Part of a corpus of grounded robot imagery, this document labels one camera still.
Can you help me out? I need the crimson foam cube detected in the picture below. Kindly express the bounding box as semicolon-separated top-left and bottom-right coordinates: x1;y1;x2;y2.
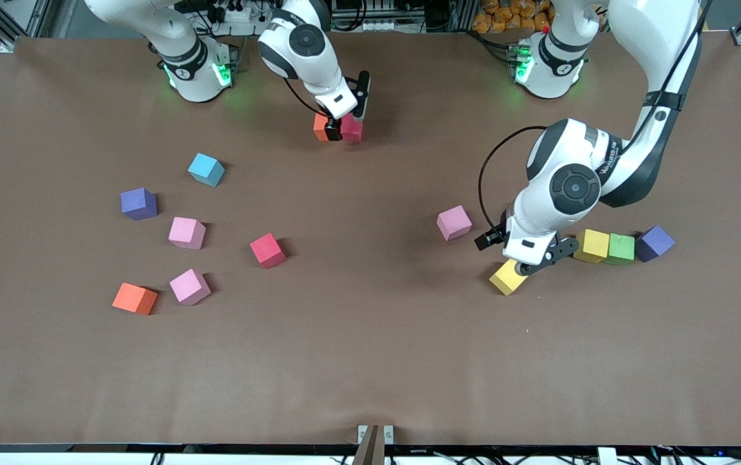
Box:
340;115;365;143
249;232;287;270

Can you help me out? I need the pink foam cube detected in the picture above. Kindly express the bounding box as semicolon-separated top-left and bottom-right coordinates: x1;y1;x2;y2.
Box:
168;216;207;251
436;205;473;242
169;269;212;306

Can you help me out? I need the yellow foam cube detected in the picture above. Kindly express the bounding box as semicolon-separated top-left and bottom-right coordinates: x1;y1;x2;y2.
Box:
574;229;611;264
489;257;531;296

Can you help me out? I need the green foam cube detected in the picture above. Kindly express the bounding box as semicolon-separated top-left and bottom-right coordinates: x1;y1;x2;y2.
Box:
603;233;636;267

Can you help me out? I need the purple foam cube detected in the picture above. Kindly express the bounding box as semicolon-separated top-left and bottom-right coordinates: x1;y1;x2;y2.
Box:
120;187;159;222
635;225;676;263

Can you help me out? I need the light blue foam cube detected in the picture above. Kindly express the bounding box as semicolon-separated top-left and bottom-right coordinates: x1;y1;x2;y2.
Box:
187;152;226;188

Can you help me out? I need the pile of orange objects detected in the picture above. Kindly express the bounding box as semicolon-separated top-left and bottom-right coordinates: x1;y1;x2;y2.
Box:
472;0;555;34

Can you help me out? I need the paper table cover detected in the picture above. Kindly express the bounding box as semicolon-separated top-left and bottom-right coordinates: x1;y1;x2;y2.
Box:
0;32;741;446

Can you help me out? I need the black base cable bundle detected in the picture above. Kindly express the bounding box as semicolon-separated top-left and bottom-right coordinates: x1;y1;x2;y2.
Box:
467;29;516;64

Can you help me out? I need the metal mounting bracket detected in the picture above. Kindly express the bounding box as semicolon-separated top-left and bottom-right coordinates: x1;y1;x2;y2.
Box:
357;424;395;465

